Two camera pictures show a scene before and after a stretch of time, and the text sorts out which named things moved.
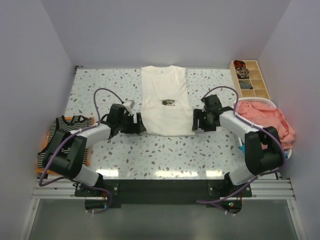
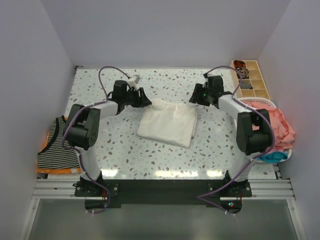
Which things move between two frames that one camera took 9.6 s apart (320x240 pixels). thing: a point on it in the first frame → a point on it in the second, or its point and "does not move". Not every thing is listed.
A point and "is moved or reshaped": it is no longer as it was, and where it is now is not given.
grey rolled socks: [245, 86] does not move
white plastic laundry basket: [262, 100] does not move
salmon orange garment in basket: [263, 117] does not move
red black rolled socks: [239, 64] does not move
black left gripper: [134, 128] → [141, 101]
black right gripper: [198, 114] → [197, 93]
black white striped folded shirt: [61, 123] does not move
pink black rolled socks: [242, 72] does not move
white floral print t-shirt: [165, 104] is moved or reshaped
